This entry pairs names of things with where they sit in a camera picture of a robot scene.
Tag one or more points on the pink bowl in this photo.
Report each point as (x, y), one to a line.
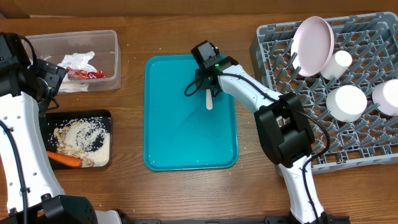
(385, 95)

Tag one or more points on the black plastic tray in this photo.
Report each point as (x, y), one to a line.
(52, 118)

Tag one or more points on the white napkin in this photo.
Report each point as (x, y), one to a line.
(79, 62)

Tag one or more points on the white bowl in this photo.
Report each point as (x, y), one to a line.
(346, 103)

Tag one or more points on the clear plastic bin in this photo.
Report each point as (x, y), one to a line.
(104, 43)

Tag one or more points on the white plastic cup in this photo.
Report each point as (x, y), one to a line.
(338, 64)

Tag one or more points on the white round plate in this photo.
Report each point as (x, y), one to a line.
(313, 43)

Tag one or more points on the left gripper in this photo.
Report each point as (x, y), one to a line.
(51, 73)

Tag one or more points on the rice and peanuts pile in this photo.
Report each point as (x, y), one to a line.
(86, 139)

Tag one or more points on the orange carrot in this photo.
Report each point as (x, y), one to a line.
(69, 161)

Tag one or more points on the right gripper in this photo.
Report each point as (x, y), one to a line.
(200, 83)

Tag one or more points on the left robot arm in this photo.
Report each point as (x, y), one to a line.
(34, 195)

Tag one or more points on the grey dishwasher rack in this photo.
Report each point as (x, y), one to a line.
(371, 40)

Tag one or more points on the teal serving tray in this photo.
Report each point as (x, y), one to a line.
(180, 133)

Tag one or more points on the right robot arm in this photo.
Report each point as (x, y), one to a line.
(284, 131)

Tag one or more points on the red snack wrapper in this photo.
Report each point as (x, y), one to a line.
(75, 74)

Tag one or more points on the white plastic fork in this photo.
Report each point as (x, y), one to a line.
(209, 101)

